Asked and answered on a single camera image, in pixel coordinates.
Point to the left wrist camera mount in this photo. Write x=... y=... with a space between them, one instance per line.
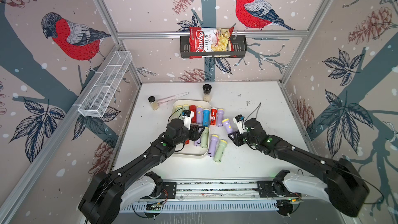
x=187 y=118

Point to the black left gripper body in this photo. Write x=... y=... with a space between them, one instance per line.
x=193 y=134

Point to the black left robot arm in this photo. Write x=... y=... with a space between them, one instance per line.
x=102 y=200

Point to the green flashlight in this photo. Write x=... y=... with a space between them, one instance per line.
x=204 y=137
x=186 y=107
x=220 y=150
x=178 y=111

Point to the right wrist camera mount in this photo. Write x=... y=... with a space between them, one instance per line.
x=239 y=121

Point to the black wall basket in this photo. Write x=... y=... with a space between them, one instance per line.
x=235 y=47

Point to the small black cap jar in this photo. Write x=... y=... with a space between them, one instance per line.
x=153 y=102

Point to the red cassava chips bag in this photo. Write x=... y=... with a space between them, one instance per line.
x=210 y=39

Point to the red flashlight with white logo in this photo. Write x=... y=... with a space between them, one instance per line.
x=213 y=116

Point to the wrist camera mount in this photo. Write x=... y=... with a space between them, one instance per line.
x=187 y=118
x=239 y=121

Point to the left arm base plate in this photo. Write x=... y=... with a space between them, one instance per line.
x=166 y=190

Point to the purple flashlight across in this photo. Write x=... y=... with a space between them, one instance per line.
x=227 y=125

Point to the white wire mesh shelf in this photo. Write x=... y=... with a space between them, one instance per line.
x=100 y=95

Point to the tall purple flashlight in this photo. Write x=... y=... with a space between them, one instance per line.
x=197 y=143

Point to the blue flashlight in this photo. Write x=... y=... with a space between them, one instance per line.
x=206 y=117

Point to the white rectangular storage tray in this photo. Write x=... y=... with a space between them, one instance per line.
x=191 y=151

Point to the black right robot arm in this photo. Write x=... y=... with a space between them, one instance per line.
x=336 y=182

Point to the black cap spice grinder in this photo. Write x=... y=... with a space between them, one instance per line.
x=206 y=92

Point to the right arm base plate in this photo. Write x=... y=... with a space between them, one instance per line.
x=270 y=189

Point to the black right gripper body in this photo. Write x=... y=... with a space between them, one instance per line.
x=240 y=139

